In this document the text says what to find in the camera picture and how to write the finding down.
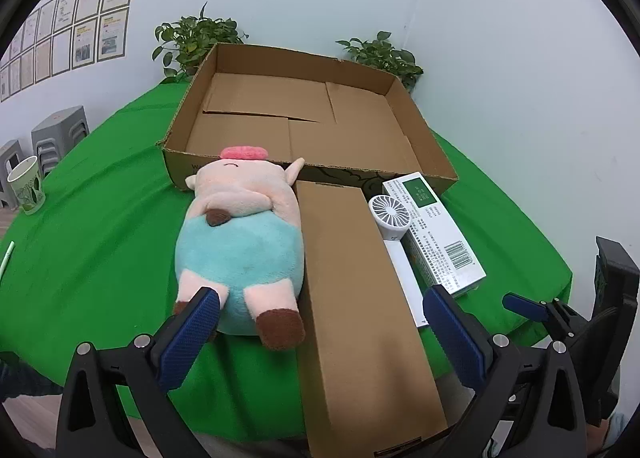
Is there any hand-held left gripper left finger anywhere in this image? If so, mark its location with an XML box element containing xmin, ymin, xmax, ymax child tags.
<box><xmin>55</xmin><ymin>287</ymin><xmax>223</xmax><ymax>458</ymax></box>

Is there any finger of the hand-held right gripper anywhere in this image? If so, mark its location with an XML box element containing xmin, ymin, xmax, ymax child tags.
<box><xmin>502</xmin><ymin>293</ymin><xmax>589</xmax><ymax>344</ymax></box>

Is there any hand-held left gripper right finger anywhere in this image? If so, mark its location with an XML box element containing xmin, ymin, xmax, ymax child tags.
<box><xmin>422</xmin><ymin>283</ymin><xmax>588</xmax><ymax>458</ymax></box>

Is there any green and white medicine box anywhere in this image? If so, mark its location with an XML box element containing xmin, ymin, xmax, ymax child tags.
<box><xmin>382</xmin><ymin>172</ymin><xmax>488</xmax><ymax>296</ymax></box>

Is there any cardboard tray box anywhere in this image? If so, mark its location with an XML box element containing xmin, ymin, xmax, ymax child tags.
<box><xmin>156</xmin><ymin>42</ymin><xmax>460</xmax><ymax>199</ymax></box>

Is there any pink pig plush toy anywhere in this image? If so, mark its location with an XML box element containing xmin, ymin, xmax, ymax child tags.
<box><xmin>172</xmin><ymin>145</ymin><xmax>307</xmax><ymax>351</ymax></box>

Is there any long closed cardboard box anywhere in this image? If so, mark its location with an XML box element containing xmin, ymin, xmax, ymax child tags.
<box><xmin>292</xmin><ymin>179</ymin><xmax>449</xmax><ymax>458</ymax></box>

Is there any green tablecloth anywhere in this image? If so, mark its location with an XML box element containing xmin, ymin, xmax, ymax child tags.
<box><xmin>0</xmin><ymin>76</ymin><xmax>573</xmax><ymax>444</ymax></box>

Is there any white handheld fan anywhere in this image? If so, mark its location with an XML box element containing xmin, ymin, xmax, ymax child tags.
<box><xmin>369</xmin><ymin>194</ymin><xmax>431</xmax><ymax>329</ymax></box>

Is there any white straw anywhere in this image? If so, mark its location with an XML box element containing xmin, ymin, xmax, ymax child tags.
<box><xmin>0</xmin><ymin>241</ymin><xmax>16</xmax><ymax>284</ymax></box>

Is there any green patterned paper cup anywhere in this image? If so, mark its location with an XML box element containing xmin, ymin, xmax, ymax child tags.
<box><xmin>6</xmin><ymin>155</ymin><xmax>47</xmax><ymax>215</ymax></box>

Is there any stack of grey stools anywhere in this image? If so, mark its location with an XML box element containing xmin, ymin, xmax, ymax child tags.
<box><xmin>31</xmin><ymin>106</ymin><xmax>91</xmax><ymax>179</ymax></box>
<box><xmin>0</xmin><ymin>139</ymin><xmax>24</xmax><ymax>211</ymax></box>

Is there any small green potted plant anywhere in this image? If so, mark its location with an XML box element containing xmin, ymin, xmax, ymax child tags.
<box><xmin>336</xmin><ymin>31</ymin><xmax>425</xmax><ymax>92</ymax></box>

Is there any bushy green potted plant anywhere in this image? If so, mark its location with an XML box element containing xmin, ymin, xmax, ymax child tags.
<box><xmin>152</xmin><ymin>2</ymin><xmax>249</xmax><ymax>84</ymax></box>

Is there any group of framed wall documents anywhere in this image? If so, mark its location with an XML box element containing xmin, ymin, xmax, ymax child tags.
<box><xmin>0</xmin><ymin>0</ymin><xmax>140</xmax><ymax>103</ymax></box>

